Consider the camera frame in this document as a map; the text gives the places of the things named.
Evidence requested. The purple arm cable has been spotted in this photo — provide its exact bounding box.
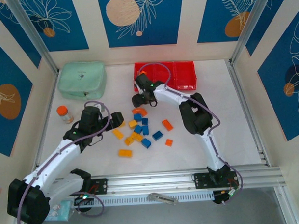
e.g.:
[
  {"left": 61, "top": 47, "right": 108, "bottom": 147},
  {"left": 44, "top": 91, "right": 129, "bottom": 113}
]
[
  {"left": 13, "top": 100, "right": 114, "bottom": 224},
  {"left": 137, "top": 60, "right": 245, "bottom": 206}
]

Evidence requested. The orange capped small bottle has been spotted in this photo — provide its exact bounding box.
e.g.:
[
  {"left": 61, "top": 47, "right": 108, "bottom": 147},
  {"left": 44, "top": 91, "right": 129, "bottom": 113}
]
[{"left": 56, "top": 105, "right": 74, "bottom": 125}]

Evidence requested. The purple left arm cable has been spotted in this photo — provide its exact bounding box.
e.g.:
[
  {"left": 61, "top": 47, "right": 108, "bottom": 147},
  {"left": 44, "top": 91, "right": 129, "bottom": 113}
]
[{"left": 13, "top": 100, "right": 114, "bottom": 224}]

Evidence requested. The mint green fabric pouch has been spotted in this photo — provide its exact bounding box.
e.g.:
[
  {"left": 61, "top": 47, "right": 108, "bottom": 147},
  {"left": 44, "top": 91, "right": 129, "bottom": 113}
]
[{"left": 56, "top": 60, "right": 108, "bottom": 101}]

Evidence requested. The aluminium frame post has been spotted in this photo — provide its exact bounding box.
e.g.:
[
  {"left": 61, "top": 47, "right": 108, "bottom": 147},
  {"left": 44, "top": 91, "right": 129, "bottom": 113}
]
[
  {"left": 227, "top": 0, "right": 277, "bottom": 65},
  {"left": 5, "top": 0, "right": 60, "bottom": 76}
]

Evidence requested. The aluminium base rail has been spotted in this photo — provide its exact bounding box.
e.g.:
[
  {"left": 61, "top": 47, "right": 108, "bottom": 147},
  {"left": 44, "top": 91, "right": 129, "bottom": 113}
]
[{"left": 16, "top": 162, "right": 283, "bottom": 197}]

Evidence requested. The orange lego arch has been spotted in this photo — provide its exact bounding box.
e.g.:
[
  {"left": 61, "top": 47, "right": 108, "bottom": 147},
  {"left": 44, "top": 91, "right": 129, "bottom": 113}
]
[{"left": 131, "top": 106, "right": 148, "bottom": 117}]

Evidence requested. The white slotted cable duct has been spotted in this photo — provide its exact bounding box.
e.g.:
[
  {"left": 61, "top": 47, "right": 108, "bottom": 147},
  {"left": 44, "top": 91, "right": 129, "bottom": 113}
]
[{"left": 73, "top": 190, "right": 215, "bottom": 209}]

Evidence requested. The light blue tissue pack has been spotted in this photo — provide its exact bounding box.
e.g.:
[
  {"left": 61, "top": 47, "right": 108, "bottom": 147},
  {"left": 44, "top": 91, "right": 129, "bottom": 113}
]
[{"left": 46, "top": 199, "right": 73, "bottom": 222}]

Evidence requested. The clear plastic piece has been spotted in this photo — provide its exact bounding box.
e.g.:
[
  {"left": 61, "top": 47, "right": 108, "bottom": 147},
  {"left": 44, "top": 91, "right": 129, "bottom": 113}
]
[{"left": 146, "top": 191, "right": 180, "bottom": 207}]

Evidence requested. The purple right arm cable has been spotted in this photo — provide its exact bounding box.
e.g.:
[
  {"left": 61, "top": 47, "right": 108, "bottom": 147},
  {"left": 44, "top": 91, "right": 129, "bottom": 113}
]
[{"left": 137, "top": 60, "right": 245, "bottom": 206}]

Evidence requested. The aluminium side rail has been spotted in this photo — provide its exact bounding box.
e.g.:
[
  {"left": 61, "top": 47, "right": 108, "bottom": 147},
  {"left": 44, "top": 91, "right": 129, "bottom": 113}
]
[
  {"left": 225, "top": 58, "right": 272, "bottom": 168},
  {"left": 27, "top": 69, "right": 64, "bottom": 172}
]

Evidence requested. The red plastic bin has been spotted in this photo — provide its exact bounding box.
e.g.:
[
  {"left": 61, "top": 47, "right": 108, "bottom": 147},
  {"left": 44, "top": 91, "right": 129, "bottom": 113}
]
[
  {"left": 154, "top": 61, "right": 177, "bottom": 92},
  {"left": 134, "top": 62, "right": 157, "bottom": 93},
  {"left": 174, "top": 61, "right": 198, "bottom": 92}
]

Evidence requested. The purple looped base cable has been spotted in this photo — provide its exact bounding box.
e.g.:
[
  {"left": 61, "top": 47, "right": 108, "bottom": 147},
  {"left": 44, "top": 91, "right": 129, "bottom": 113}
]
[{"left": 77, "top": 193, "right": 105, "bottom": 219}]

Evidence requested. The aluminium frame leg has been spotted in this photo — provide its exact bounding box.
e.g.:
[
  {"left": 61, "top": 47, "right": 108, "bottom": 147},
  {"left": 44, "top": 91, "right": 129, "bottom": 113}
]
[{"left": 273, "top": 184, "right": 299, "bottom": 224}]

